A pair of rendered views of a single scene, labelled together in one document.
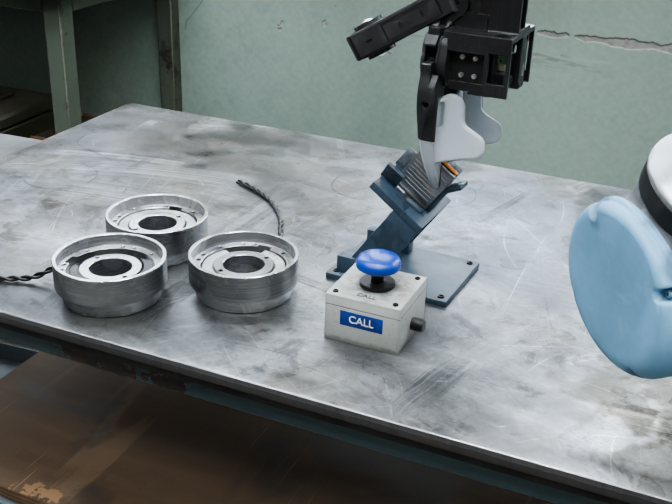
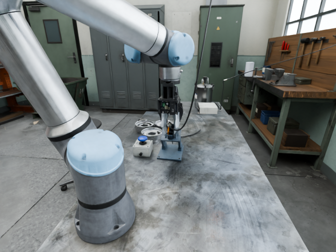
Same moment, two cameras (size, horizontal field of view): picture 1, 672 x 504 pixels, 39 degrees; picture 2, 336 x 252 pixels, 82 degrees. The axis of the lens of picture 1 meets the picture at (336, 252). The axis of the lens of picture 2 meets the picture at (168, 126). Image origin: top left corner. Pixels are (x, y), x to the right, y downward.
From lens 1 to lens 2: 1.02 m
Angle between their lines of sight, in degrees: 67
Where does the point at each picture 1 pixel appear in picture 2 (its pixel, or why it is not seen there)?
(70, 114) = (280, 124)
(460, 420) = not seen: hidden behind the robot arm
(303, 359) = (128, 147)
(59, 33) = (284, 105)
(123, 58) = (322, 119)
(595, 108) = not seen: outside the picture
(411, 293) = (140, 146)
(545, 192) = (244, 167)
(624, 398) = not seen: hidden behind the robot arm
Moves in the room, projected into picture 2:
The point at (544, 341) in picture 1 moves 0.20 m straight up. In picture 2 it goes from (146, 172) to (144, 121)
